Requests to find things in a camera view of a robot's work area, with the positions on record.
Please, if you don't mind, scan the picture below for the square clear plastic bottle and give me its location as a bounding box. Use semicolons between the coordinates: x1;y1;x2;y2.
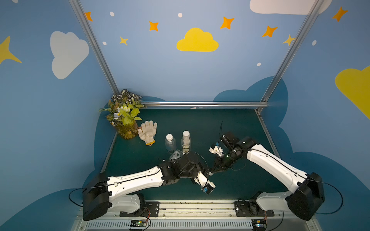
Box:
169;149;184;160

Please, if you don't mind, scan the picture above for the round clear plastic bottle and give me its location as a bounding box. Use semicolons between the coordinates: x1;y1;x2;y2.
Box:
165;138;176;154

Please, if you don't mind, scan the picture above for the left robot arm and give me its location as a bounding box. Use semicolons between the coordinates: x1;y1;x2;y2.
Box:
82;152;215;221

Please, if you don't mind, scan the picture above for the aluminium back rail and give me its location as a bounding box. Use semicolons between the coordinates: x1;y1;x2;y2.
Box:
143;101;268;108

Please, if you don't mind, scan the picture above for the left aluminium frame post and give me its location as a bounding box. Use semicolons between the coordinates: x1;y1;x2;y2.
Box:
69;0;119;94

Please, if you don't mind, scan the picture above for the artificial potted plant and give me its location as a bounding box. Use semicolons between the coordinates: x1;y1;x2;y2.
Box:
99;89;146;140

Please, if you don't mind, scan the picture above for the right side table rail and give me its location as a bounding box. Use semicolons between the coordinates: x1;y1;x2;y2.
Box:
255;108;280;158

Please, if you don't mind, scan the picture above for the tall clear labelled bottle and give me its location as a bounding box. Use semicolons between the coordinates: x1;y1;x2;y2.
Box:
181;136;191;154

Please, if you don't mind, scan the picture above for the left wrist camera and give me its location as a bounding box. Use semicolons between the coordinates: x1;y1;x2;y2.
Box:
194;171;216;194

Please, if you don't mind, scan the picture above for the left circuit board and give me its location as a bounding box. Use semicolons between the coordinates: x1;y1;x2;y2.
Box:
130;219;148;229

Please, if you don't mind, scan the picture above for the right circuit board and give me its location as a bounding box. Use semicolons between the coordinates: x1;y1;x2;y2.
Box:
251;219;267;231

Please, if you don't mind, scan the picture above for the aluminium frame post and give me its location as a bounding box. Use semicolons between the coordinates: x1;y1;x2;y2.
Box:
69;0;119;94
261;0;324;104

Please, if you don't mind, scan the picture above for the white knitted work glove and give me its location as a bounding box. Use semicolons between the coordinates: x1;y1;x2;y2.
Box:
138;120;158;146

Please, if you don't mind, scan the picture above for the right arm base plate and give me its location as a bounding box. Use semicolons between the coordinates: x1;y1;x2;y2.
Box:
234;200;275;217

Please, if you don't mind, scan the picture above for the left side table rail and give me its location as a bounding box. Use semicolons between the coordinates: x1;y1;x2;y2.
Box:
100;132;118;173

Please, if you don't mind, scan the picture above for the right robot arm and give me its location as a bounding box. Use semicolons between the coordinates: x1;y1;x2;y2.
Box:
209;132;325;220

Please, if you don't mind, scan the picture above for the circuit board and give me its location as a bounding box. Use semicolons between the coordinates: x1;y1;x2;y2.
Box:
130;219;148;229
251;219;267;231

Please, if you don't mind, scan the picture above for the table rail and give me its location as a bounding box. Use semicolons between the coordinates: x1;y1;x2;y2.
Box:
100;132;118;173
255;108;280;158

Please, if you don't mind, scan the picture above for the right aluminium frame post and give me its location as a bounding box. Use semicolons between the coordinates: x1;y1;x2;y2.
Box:
261;0;324;104

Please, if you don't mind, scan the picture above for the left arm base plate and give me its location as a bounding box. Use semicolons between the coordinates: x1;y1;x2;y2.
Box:
119;201;160;218

